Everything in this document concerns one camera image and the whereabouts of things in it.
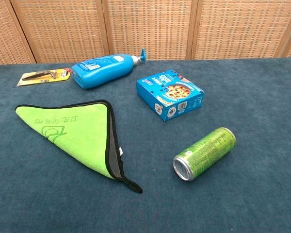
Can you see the green drink can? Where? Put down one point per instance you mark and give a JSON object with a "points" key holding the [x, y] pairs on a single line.
{"points": [[206, 153]]}

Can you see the blue cookie box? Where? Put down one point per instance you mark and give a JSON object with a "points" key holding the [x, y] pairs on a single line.
{"points": [[169, 97]]}

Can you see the woven wooden folding screen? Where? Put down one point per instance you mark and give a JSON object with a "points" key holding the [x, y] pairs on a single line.
{"points": [[148, 26]]}

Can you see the blue pump bottle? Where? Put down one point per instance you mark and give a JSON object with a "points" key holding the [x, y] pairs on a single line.
{"points": [[101, 69]]}

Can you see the blue carpet table cover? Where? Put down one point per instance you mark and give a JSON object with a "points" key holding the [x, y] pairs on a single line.
{"points": [[232, 206]]}

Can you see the green and grey microfibre cloth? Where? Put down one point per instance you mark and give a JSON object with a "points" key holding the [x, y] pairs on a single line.
{"points": [[77, 136]]}

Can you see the yellow razor blister pack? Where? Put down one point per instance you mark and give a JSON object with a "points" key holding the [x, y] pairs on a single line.
{"points": [[44, 76]]}

